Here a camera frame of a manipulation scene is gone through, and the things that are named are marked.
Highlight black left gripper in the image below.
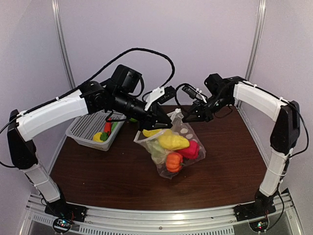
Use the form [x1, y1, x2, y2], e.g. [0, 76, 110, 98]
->
[112, 89, 173, 131]

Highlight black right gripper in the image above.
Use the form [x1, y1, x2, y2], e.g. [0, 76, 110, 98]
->
[182, 93, 233, 123]

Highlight yellow toy banana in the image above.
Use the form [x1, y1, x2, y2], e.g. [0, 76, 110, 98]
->
[158, 135, 189, 150]

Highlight clear dotted zip top bag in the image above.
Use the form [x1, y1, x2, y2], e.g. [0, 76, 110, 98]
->
[134, 109, 206, 179]

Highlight red toy bell pepper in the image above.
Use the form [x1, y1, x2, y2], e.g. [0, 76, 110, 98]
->
[176, 140, 200, 160]

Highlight orange toy pumpkin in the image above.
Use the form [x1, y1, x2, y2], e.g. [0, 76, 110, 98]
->
[166, 152, 183, 173]

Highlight yellow toy corn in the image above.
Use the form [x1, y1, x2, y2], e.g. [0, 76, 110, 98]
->
[142, 129, 165, 138]

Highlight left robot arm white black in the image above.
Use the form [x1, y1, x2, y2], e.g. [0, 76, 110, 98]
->
[7, 65, 172, 217]

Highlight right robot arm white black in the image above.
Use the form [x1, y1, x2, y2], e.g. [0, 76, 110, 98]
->
[182, 73, 300, 216]

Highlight green toy cucumber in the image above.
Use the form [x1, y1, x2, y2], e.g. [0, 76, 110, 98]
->
[111, 122, 118, 132]

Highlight orange toy carrot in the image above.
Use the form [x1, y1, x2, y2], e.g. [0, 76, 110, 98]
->
[104, 118, 112, 135]

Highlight yellow toy lemon green leaf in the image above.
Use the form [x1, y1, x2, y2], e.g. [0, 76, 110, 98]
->
[93, 132, 109, 142]

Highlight white perforated plastic basket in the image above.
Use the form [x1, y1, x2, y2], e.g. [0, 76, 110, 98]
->
[66, 110, 126, 151]

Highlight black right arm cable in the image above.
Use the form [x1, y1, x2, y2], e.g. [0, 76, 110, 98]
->
[175, 83, 309, 221]

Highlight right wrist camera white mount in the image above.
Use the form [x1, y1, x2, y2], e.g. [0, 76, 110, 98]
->
[182, 85, 207, 103]

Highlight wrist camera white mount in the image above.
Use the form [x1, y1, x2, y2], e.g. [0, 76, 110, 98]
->
[182, 85, 207, 103]
[144, 86, 176, 111]

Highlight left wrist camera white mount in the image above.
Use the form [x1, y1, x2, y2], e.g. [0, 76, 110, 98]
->
[144, 86, 176, 111]

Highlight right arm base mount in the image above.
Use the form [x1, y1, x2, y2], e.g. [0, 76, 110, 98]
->
[233, 202, 276, 233]

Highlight right aluminium corner post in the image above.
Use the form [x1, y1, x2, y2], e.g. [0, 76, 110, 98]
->
[245, 0, 267, 80]

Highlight aluminium corner post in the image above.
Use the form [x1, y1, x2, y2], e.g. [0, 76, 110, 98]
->
[245, 0, 267, 80]
[51, 0, 76, 89]

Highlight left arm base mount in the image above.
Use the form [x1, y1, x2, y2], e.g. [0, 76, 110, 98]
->
[45, 203, 88, 234]

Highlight aluminium front rail frame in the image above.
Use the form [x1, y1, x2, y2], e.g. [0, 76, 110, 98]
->
[19, 190, 304, 235]

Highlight left aluminium corner post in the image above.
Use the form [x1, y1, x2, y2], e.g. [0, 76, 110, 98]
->
[51, 0, 76, 89]

